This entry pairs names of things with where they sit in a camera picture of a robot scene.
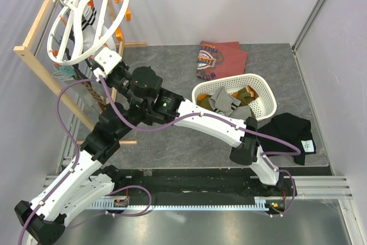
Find grey sock black stripes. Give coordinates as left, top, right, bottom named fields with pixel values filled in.
left=229, top=106, right=255, bottom=120

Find olive striped sock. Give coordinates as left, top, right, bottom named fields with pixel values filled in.
left=196, top=94, right=218, bottom=112
left=232, top=85, right=259, bottom=106

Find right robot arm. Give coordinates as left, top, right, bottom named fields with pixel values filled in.
left=105, top=63, right=283, bottom=189

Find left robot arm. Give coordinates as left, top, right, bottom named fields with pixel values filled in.
left=14, top=103, right=143, bottom=244

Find white round sock hanger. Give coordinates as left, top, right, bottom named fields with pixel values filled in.
left=46, top=0, right=129, bottom=65

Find red printed t-shirt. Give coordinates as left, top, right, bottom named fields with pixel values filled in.
left=197, top=41, right=248, bottom=81

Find white perforated plastic basket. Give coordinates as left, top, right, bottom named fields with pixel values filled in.
left=192, top=73, right=277, bottom=122

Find black folded garment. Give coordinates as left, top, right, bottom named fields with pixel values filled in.
left=258, top=112, right=317, bottom=165

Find white sock black stripes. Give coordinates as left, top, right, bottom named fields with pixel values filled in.
left=69, top=2, right=116, bottom=54

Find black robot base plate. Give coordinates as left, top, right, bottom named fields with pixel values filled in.
left=114, top=169, right=297, bottom=206

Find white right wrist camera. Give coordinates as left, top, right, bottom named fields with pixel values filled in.
left=92, top=47, right=122, bottom=80

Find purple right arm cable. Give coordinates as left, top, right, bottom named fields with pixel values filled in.
left=99, top=75, right=301, bottom=157

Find slotted cable duct rail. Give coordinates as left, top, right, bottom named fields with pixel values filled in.
left=87, top=198, right=285, bottom=212

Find aluminium frame rail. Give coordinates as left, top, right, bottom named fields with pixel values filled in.
left=44, top=171, right=351, bottom=200

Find wooden drying rack frame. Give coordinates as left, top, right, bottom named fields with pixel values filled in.
left=14, top=0, right=147, bottom=131

